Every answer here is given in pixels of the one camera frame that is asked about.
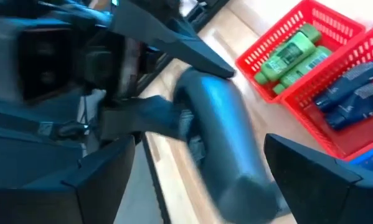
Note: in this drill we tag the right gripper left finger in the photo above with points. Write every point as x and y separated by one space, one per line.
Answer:
64 205

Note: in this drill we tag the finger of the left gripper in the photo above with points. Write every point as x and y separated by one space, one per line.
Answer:
161 31
142 116

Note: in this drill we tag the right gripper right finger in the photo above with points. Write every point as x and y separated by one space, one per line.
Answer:
323 193

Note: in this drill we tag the grey body wash bottle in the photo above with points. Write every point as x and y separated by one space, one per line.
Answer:
229 124

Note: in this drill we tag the dark squeeze tube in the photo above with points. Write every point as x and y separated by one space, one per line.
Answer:
357 109
351 84

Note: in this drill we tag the small green bottle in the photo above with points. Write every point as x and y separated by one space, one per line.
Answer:
310 32
304 68
286 57

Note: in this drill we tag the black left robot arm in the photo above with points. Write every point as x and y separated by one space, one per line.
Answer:
18 161

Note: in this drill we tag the red plastic basket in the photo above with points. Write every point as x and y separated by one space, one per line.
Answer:
345 140
354 28

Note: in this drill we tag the black metal rig frame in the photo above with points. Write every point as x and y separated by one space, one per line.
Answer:
155 180

